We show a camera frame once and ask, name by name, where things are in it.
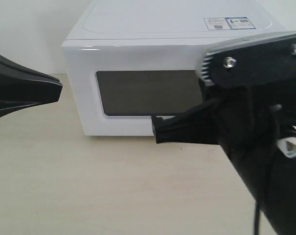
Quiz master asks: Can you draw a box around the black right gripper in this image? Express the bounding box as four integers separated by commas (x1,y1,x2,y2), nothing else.
151,79,296,191

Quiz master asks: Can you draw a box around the white microwave door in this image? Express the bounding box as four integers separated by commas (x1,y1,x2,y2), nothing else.
61,36,227,137

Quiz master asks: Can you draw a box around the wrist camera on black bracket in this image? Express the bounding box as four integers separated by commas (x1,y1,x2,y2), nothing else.
195,31,296,89

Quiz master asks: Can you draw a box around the white microwave oven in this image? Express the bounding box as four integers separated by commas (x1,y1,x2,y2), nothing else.
66,0,286,42

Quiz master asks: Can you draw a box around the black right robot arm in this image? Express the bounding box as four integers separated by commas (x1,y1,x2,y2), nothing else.
152,78,296,235

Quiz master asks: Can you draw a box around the blue white label sticker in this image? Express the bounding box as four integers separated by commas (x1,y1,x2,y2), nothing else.
204,17,256,30

